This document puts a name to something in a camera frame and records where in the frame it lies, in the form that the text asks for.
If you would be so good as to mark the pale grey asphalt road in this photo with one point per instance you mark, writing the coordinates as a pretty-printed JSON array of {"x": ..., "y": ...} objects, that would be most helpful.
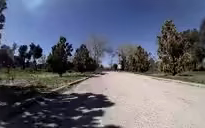
[{"x": 140, "y": 100}]

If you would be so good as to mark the tall brownish leafy tree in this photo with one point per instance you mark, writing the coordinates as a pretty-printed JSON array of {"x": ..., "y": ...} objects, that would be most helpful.
[{"x": 172, "y": 50}]

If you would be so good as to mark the dry grass verge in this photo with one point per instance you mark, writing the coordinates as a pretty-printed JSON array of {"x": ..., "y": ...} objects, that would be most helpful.
[{"x": 26, "y": 78}]

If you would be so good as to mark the group of brownish trees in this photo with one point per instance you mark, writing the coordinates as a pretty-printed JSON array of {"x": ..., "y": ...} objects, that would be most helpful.
[{"x": 138, "y": 60}]

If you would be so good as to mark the thin bare tree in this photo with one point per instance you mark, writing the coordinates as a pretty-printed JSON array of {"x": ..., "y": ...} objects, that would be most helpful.
[{"x": 97, "y": 50}]

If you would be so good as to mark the group of dark trees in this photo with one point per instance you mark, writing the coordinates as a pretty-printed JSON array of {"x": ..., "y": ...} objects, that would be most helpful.
[{"x": 201, "y": 46}]

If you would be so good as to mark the row of dark trees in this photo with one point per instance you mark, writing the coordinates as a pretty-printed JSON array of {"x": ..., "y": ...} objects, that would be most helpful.
[{"x": 60, "y": 56}]

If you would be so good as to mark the pale concrete kerb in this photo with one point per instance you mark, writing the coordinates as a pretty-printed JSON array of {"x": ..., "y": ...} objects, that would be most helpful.
[
  {"x": 180, "y": 81},
  {"x": 70, "y": 83}
]

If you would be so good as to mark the green grass verge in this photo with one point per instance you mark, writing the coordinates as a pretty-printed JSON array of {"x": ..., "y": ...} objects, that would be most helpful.
[{"x": 193, "y": 77}]

